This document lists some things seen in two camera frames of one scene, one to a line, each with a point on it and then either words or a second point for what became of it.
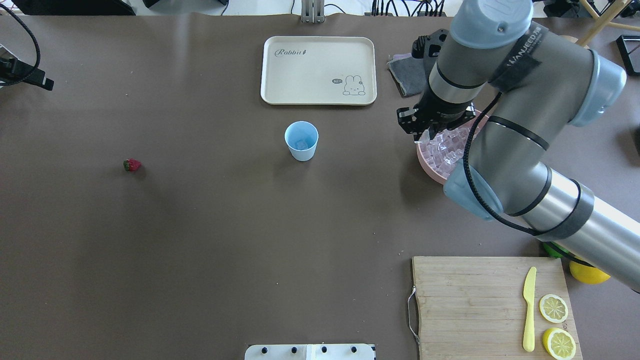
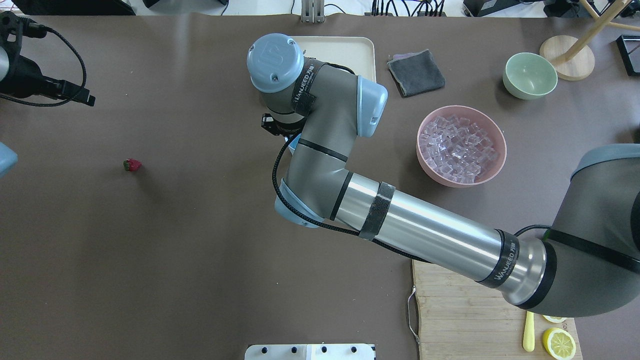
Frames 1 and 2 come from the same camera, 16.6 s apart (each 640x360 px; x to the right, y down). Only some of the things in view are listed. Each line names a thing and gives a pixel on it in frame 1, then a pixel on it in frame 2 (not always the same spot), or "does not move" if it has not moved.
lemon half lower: [558, 344] does not move
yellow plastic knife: [529, 291] does not move
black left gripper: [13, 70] to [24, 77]
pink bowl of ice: [437, 157] does not move
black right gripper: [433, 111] to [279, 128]
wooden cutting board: [473, 308] does not move
